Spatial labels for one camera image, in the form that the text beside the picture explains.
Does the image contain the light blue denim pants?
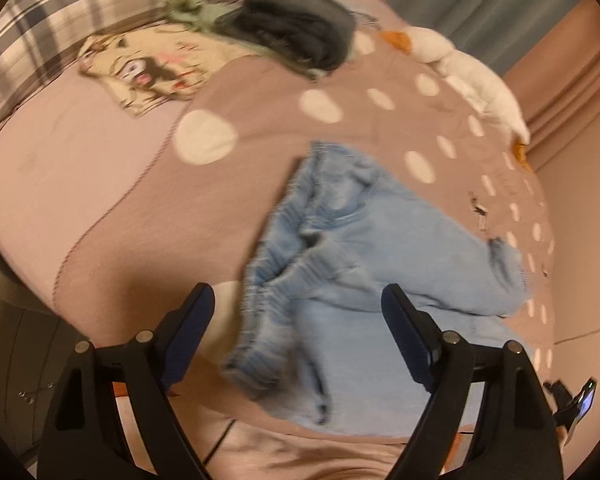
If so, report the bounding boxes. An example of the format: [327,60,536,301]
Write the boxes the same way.
[223,142,531,439]

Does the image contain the dark bedside drawer cabinet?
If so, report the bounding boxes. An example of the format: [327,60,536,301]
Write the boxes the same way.
[0,300,81,462]

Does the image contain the white goose plush toy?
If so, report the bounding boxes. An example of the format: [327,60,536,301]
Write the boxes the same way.
[380,26,533,172]

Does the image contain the pink curtain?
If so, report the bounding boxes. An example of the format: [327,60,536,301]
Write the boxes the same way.
[503,0,600,169]

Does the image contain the brown polka dot blanket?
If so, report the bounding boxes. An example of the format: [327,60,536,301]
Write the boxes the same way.
[54,32,554,479]

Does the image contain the cartoon print cream cloth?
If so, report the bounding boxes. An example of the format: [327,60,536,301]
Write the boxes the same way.
[78,24,254,117]

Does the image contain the teal blue curtain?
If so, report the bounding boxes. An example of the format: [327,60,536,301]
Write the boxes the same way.
[388,0,580,75]

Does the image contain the light green folded garment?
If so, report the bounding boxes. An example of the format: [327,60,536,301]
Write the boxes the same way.
[163,0,327,80]

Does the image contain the folded dark denim jeans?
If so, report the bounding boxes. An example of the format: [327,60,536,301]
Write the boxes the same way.
[214,0,356,73]

